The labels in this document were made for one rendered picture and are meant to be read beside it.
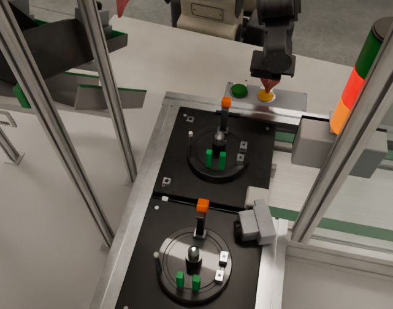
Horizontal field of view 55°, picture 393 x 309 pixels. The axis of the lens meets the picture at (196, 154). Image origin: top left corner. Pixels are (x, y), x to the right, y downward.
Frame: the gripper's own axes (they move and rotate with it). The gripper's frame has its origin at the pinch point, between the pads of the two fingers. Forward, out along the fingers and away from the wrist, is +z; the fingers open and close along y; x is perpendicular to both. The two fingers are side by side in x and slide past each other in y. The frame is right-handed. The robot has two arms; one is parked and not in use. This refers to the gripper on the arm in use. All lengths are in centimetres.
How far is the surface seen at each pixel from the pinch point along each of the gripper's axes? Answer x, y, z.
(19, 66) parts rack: -44, -28, -41
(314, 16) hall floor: 182, 29, 98
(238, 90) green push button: -1.6, -7.2, 0.2
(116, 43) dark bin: -18.9, -29.2, -24.5
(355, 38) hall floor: 162, 57, 99
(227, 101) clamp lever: -15.4, -8.4, -9.9
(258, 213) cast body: -37.3, 1.6, -4.3
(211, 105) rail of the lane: -6.4, -13.2, 2.0
